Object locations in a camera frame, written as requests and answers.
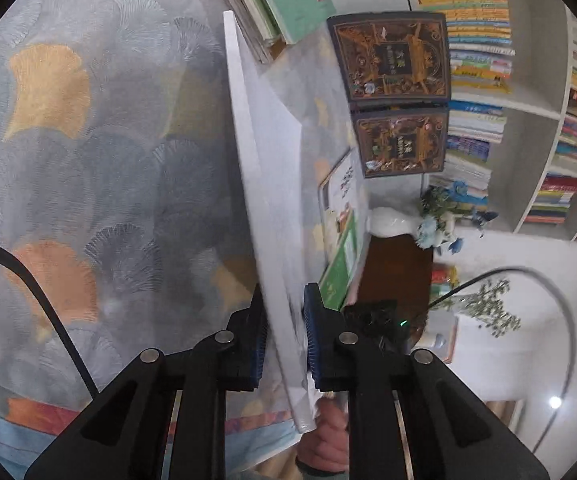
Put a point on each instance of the dark ornate encyclopedia book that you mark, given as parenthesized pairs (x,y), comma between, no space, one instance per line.
(391,55)
(403,142)

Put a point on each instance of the green leafy plant sprigs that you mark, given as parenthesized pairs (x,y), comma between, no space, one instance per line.
(491,307)

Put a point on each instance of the row of colourful thin books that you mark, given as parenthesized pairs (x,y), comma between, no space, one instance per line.
(556,200)

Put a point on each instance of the plain white book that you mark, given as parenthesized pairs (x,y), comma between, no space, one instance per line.
(268,185)

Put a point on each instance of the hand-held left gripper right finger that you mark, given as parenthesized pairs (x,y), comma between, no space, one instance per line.
(312,340)

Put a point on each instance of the white ribbed vase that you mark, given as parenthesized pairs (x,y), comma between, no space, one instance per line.
(391,222)

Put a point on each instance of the red glass jar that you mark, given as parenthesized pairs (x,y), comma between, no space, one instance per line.
(441,280)

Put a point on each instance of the person's right hand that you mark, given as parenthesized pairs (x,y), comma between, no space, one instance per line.
(326,440)

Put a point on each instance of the brown wooden cabinet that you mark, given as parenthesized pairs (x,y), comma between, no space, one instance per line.
(393,270)

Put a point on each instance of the blue and white artificial flowers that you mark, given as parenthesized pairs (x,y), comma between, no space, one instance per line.
(441,220)

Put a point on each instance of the row of white and blue books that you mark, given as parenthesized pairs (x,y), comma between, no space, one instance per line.
(471,155)

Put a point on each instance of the stack of paperback books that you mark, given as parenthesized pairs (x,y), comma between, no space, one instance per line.
(293,5)

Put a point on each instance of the white calligraphy cover book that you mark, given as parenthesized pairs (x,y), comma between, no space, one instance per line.
(341,182)

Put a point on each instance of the white bookshelf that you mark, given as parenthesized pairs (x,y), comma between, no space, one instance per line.
(533,60)

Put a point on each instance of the green book with white label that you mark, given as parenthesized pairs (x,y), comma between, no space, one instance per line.
(343,265)

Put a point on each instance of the row of yellow and blue books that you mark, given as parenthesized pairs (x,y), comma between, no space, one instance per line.
(473,25)

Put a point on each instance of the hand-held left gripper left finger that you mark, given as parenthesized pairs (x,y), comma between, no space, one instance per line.
(259,360)

